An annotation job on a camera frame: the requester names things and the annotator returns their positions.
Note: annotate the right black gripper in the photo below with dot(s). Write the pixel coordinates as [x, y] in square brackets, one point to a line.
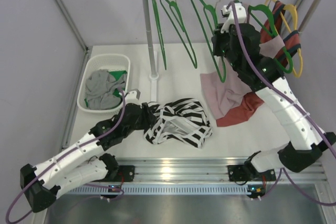
[216, 39]

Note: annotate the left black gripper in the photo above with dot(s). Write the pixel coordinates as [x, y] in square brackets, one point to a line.
[145, 115]

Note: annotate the black white striped tank top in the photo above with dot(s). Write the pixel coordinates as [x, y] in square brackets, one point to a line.
[184, 120]

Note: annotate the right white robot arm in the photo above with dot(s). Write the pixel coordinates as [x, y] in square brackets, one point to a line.
[307, 141]

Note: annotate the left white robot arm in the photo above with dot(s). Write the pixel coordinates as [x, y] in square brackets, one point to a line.
[85, 161]

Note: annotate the green hanger holding pink top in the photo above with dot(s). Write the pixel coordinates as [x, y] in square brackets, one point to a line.
[271, 31]

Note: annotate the rust red tank top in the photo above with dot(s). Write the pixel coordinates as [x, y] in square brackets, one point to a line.
[250, 102]

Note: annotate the pink tank top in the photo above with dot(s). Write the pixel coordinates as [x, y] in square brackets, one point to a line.
[223, 93]

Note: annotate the yellow hanger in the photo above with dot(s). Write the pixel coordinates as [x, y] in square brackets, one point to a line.
[294, 15]

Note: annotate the green cloth in basket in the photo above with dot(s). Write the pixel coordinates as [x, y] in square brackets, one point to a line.
[119, 77]

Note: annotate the grey cloth in basket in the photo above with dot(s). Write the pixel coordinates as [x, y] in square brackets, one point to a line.
[99, 90]

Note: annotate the white plastic laundry basket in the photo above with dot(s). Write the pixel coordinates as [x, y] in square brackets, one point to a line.
[104, 76]

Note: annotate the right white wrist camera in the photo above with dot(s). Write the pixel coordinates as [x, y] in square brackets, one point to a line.
[228, 12]

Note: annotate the aluminium mounting rail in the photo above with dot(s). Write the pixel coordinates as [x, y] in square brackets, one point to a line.
[178, 170]

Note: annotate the slotted grey cable duct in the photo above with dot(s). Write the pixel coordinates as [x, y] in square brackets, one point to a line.
[169, 189]

